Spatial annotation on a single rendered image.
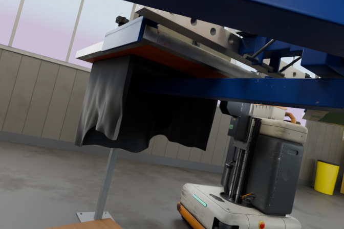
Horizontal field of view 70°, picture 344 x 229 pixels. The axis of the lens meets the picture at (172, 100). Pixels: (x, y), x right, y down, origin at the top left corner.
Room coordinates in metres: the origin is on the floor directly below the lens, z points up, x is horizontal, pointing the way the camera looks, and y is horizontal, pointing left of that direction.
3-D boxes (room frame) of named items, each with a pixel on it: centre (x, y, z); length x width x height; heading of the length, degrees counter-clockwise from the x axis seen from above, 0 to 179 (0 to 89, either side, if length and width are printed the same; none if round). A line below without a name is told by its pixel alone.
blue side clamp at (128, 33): (0.76, 0.18, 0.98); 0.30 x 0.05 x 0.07; 34
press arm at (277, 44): (0.64, -0.23, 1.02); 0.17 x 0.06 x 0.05; 34
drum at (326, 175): (4.84, -3.27, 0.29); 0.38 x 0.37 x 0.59; 22
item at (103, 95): (1.04, 0.29, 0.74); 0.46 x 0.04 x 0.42; 34
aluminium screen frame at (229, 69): (1.11, 0.08, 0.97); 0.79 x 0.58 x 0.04; 34
